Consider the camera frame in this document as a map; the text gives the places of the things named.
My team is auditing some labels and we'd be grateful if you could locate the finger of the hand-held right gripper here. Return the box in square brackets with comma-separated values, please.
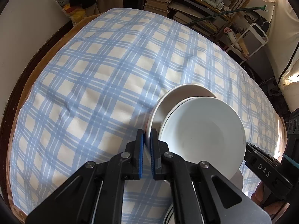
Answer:
[245, 142, 261, 169]

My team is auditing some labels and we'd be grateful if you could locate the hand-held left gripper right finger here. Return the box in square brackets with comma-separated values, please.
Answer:
[150, 128, 273, 224]

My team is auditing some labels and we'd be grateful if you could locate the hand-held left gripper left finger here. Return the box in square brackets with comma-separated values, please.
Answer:
[24, 129, 144, 224]

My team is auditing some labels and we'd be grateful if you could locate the plain white bowl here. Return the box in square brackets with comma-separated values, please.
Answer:
[159, 96, 247, 185]

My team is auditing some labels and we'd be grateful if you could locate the white cherry print plate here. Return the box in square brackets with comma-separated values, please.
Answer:
[145, 83, 244, 188]

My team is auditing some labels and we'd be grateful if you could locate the person's right hand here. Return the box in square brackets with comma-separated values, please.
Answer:
[253, 182, 290, 224]

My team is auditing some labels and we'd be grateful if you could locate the blue plaid tablecloth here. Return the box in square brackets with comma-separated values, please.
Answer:
[7, 8, 286, 224]

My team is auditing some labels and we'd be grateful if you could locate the white bedding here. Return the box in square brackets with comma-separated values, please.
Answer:
[266, 0, 299, 112]

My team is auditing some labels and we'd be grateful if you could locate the white trolley cart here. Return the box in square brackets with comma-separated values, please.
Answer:
[223, 22, 269, 62]

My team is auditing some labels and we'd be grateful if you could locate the black bag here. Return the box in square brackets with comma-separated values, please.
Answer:
[243, 12, 265, 26]

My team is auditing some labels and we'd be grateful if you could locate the flat pile of books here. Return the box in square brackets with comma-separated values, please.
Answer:
[170, 0, 225, 38]

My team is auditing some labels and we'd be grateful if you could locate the clothes fork pole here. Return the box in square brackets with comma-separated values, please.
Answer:
[184, 5, 269, 28]

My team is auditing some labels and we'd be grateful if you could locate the wooden table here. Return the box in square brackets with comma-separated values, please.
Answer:
[5, 13, 112, 217]

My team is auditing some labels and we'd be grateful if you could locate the plastic bag with yellow packets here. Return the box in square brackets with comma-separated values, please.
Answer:
[54, 0, 87, 26]

